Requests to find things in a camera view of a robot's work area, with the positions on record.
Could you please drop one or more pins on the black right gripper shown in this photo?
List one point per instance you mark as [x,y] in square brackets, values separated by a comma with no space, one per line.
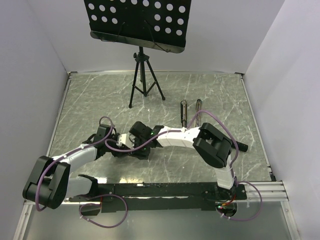
[142,155]

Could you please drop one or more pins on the black perforated music stand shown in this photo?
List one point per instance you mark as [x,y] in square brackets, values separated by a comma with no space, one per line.
[154,24]

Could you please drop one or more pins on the black tripod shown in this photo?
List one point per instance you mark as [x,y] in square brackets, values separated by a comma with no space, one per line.
[141,59]

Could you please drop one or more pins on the black microphone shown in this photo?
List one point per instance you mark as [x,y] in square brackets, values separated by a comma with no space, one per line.
[242,146]

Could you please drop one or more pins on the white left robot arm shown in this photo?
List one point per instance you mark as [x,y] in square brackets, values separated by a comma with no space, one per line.
[50,183]

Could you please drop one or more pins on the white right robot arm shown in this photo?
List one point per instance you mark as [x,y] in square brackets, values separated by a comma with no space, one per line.
[211,144]

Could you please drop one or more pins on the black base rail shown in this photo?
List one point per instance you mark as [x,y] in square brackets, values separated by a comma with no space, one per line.
[161,196]

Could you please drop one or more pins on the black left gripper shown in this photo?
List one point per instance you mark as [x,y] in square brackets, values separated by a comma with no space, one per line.
[119,154]

